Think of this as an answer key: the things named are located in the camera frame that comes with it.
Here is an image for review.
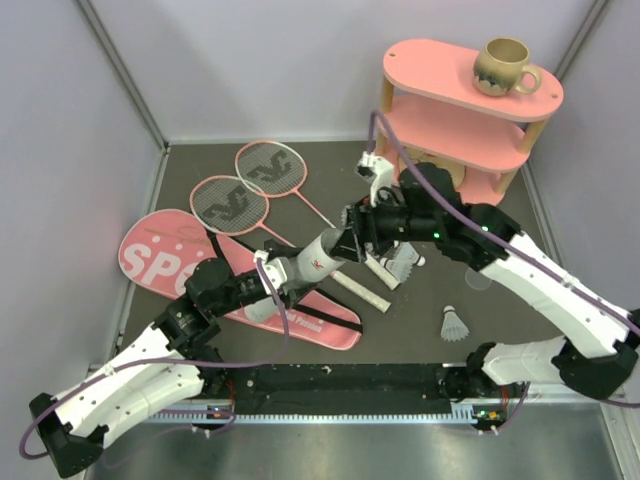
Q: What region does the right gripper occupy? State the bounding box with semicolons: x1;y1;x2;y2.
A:
329;187;440;265

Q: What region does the white shuttlecock tube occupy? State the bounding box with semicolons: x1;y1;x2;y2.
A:
243;227;351;324

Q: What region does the shuttlecock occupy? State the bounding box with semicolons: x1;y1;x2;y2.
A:
341;205;353;230
380;242;426;267
387;260;415;283

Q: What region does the clear plastic tube lid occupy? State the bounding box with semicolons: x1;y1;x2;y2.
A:
464;268;492;291

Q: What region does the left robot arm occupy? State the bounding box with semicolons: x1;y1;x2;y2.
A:
29;240;337;479

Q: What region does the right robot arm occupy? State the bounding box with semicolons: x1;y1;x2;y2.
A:
332;154;639;401

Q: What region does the lower pink badminton racket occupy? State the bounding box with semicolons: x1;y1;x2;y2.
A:
189;175;391;313

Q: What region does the pink badminton racket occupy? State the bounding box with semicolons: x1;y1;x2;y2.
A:
189;175;391;313
235;140;380;303

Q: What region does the upper pink badminton racket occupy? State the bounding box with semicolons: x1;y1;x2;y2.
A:
235;140;380;303

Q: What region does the decorated round plate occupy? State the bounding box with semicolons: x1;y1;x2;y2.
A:
447;163;466;190

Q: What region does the shuttlecock front alone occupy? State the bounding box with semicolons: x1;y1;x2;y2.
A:
440;305;469;342

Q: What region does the pink racket bag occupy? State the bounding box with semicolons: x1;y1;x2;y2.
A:
118;209;363;351

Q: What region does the pink three-tier shelf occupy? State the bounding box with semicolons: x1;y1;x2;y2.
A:
375;39;564;205

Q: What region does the beige ceramic mug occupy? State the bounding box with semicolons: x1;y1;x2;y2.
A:
473;38;542;97

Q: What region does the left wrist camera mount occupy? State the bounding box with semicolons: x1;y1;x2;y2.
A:
253;250;289;291

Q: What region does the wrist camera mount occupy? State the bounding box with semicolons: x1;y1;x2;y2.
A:
356;152;394;208
253;250;289;291

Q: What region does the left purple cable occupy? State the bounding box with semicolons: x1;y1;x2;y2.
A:
18;257;291;459

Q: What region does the purple cable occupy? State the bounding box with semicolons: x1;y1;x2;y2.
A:
367;110;640;406
18;257;291;459

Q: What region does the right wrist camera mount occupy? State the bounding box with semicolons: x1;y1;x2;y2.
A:
356;152;394;208

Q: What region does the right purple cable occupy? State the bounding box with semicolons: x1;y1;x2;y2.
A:
367;110;640;406

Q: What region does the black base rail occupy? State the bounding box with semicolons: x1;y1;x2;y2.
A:
153;364;524;424

